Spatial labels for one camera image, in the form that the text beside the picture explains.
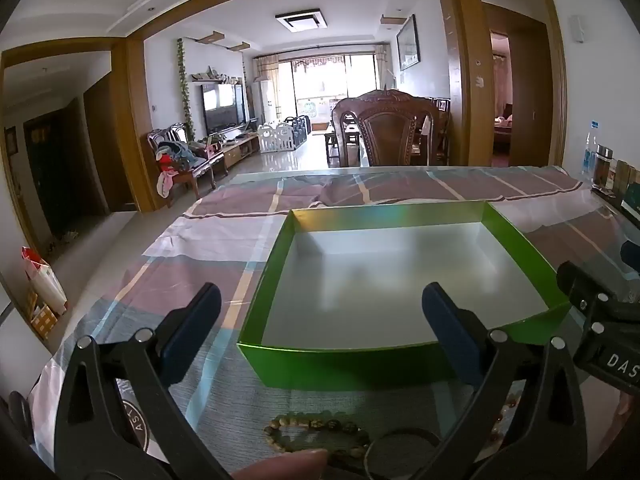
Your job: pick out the square ceiling lamp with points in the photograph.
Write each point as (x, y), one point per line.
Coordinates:
(301, 20)

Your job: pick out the clear water bottle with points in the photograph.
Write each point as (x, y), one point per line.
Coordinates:
(590, 155)

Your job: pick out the glass jar with metal lid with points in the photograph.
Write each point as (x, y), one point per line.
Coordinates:
(602, 167)

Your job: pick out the wall shelf with ornaments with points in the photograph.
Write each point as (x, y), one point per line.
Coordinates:
(215, 77)

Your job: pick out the small cardboard box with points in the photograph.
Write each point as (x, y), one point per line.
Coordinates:
(44, 321)

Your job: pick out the green cardboard box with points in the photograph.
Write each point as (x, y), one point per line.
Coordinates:
(390, 280)

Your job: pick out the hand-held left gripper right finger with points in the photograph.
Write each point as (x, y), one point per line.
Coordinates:
(450, 332)

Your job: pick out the green ivy garland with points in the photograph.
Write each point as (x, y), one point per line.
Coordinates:
(184, 85)

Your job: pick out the red and white paper bag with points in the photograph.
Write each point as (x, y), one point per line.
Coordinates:
(45, 280)

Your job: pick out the carved wooden dining chair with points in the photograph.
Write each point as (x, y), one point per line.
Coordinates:
(387, 127)

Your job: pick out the flat screen television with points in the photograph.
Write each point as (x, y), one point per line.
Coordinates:
(222, 107)

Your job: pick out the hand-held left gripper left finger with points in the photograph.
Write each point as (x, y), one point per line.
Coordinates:
(192, 332)

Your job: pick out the white baby play fence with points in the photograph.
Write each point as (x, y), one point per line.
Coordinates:
(275, 137)

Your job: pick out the framed wall picture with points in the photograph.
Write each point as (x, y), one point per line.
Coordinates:
(407, 42)

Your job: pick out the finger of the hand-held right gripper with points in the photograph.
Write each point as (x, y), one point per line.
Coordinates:
(585, 285)
(631, 252)

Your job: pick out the pile of clothes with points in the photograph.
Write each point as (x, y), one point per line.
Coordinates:
(172, 162)

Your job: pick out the person's left hand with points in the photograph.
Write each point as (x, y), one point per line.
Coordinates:
(280, 466)

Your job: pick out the green packet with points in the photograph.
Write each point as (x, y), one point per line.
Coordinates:
(632, 210)

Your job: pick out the wooden television cabinet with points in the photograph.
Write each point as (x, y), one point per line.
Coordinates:
(240, 150)

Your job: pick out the plaid tablecloth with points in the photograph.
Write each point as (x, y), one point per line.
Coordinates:
(200, 270)

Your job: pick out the white standing air conditioner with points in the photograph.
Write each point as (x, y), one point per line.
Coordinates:
(264, 102)

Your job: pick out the wooden armchair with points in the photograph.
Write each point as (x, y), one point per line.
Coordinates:
(200, 162)

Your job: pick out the white wall device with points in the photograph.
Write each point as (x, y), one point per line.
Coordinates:
(577, 29)

